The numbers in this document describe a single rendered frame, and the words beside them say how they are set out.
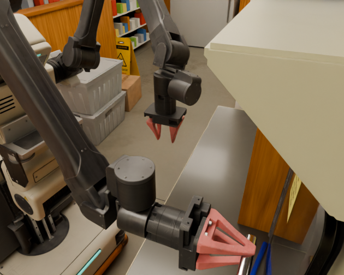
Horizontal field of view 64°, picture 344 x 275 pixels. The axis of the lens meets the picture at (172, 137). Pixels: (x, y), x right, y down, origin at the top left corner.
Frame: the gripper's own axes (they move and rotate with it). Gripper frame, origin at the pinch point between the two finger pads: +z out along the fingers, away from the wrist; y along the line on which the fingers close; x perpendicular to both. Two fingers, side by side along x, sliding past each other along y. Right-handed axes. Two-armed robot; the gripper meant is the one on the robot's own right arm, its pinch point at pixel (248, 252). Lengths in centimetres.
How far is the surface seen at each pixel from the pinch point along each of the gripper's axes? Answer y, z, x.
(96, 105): -80, -146, 152
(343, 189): 23.7, 3.5, -10.9
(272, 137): 26.2, -0.9, -10.9
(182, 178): -26, -23, 37
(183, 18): -70, -183, 475
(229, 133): -26, -15, 68
